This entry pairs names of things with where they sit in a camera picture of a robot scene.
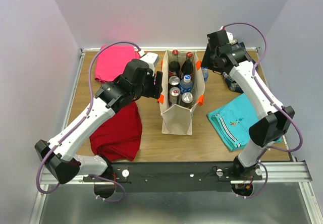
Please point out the black can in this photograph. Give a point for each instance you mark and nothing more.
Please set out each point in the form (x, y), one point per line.
(186, 100)

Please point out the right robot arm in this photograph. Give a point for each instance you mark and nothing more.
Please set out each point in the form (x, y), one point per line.
(274, 119)

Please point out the black can front table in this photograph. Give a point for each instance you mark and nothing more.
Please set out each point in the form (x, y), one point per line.
(173, 81)

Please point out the aluminium frame rail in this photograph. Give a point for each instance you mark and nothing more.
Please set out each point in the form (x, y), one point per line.
(278, 172)

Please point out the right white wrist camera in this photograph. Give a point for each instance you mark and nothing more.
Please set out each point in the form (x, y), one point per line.
(226, 37)

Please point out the plaid navy white shirt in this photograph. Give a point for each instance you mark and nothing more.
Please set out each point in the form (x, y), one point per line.
(230, 82)

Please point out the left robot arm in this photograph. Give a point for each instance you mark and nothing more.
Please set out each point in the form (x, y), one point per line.
(59, 154)

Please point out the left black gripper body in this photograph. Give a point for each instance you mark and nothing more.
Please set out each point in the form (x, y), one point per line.
(149, 88)

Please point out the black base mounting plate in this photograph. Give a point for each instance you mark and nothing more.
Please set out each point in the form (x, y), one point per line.
(177, 176)

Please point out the silver can front table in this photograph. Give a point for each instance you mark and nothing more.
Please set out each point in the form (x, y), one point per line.
(174, 95)

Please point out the clear water bottle blue label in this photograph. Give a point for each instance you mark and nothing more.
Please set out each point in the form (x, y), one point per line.
(186, 84)

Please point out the red folded cloth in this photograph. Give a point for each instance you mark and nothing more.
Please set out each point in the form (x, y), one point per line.
(119, 137)

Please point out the pink folded cloth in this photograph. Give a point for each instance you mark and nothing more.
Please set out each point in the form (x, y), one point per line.
(112, 61)

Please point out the beige canvas tote bag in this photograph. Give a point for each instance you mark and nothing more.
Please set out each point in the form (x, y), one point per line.
(177, 120)

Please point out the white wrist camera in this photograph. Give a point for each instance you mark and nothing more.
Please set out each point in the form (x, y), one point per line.
(150, 58)
(226, 37)

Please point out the teal folded shorts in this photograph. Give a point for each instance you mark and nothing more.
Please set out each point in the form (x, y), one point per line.
(232, 122)

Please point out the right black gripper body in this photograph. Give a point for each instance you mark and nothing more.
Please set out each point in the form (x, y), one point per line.
(209, 59)

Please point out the cola glass bottle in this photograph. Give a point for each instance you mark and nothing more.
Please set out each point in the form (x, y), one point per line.
(174, 66)

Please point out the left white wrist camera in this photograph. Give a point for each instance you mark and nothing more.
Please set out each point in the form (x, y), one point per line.
(150, 58)

